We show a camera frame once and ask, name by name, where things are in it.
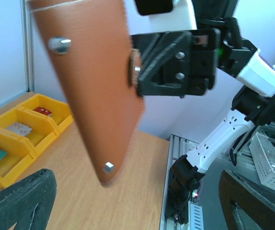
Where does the left yellow bin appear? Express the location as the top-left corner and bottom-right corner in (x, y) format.
(0, 131), (37, 188)

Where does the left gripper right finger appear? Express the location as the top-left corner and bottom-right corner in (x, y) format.
(218, 170), (275, 230)

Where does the middle yellow bin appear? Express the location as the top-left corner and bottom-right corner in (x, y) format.
(0, 108), (60, 156)

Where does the left aluminium frame post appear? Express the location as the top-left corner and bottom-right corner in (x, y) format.
(20, 0), (35, 92)

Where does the white perforated basket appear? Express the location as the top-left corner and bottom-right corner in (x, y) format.
(249, 133), (275, 191)

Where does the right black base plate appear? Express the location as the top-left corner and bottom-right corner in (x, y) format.
(164, 187), (200, 224)

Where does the yellow bin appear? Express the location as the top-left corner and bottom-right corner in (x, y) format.
(17, 93), (74, 133)
(0, 131), (37, 188)
(0, 108), (60, 156)

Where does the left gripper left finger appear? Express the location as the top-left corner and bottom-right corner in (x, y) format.
(0, 169), (57, 230)

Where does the right yellow bin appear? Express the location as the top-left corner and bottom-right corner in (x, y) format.
(17, 93), (74, 133)

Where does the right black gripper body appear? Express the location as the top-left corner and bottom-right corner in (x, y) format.
(188, 28), (221, 95)

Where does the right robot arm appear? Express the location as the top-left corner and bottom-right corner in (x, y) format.
(130, 0), (275, 225)

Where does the brown leather card holder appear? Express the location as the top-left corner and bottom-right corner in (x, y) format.
(28, 0), (144, 186)

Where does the white card stack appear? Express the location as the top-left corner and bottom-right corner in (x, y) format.
(6, 122), (32, 137)

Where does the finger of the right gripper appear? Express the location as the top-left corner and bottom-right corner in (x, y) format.
(132, 31), (192, 97)

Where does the red card stack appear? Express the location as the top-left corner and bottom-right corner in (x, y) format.
(33, 106), (52, 116)

